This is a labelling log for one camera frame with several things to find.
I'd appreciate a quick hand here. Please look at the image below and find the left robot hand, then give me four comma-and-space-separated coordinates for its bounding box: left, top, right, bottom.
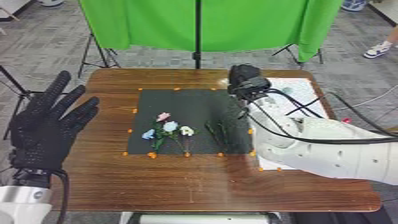
7, 70, 101, 171

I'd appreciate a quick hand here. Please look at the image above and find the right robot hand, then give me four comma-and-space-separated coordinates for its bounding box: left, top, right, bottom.
226, 64, 266, 89

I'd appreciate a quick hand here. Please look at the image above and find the black tripod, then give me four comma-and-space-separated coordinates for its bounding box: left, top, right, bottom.
270, 43, 327, 66
76, 32, 124, 80

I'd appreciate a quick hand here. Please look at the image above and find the dark mat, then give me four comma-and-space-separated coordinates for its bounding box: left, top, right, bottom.
126, 89, 258, 156

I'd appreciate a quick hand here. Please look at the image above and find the black stand pole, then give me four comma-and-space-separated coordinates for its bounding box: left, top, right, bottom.
190, 0, 204, 70

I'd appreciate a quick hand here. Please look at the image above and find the green sprig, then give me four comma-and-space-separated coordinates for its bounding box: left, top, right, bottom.
217, 121, 236, 152
202, 121, 224, 148

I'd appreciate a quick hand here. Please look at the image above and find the pink flower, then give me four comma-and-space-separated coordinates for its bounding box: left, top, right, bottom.
151, 112, 172, 150

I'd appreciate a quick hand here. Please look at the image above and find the white flower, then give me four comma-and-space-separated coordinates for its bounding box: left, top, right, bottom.
178, 125, 197, 154

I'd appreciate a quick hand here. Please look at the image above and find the pale blue flower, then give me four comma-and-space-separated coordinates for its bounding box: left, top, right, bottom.
162, 121, 190, 154

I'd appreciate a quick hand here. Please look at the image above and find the person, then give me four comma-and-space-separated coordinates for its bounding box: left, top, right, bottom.
361, 25, 398, 60

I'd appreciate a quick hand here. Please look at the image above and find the pale grey bar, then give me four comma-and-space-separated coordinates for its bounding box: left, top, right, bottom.
121, 213, 281, 224

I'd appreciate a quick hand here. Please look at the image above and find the black cable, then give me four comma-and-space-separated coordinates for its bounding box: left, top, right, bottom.
243, 88, 398, 146

